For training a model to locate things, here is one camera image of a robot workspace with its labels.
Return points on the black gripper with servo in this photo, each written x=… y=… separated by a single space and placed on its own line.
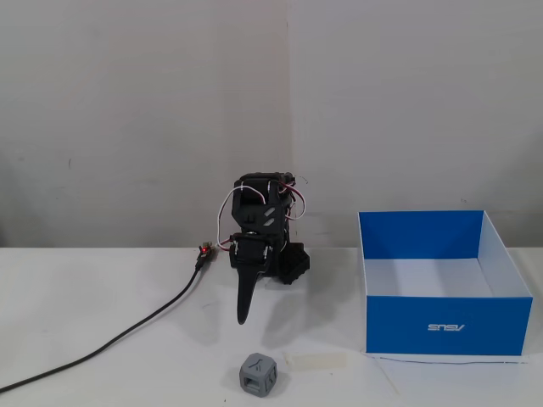
x=249 y=256

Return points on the gray 3D-printed block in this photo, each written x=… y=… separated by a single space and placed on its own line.
x=257 y=369

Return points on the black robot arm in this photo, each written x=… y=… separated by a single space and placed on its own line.
x=254 y=212

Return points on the blue and white cardboard box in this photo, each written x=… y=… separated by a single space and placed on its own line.
x=441 y=326

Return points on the small controller board red LED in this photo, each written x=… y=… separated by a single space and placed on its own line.
x=205 y=250

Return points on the translucent tape strip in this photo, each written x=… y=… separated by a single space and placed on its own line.
x=316 y=360

